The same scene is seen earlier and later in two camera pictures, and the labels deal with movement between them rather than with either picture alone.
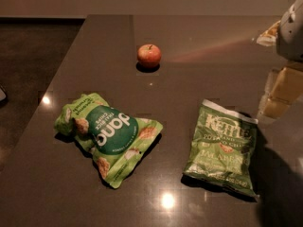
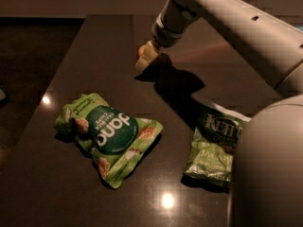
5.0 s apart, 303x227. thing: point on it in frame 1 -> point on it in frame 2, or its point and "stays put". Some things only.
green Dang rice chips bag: x=116 y=142 stays put
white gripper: x=291 y=35 -> x=165 y=38
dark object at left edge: x=3 y=95 stays put
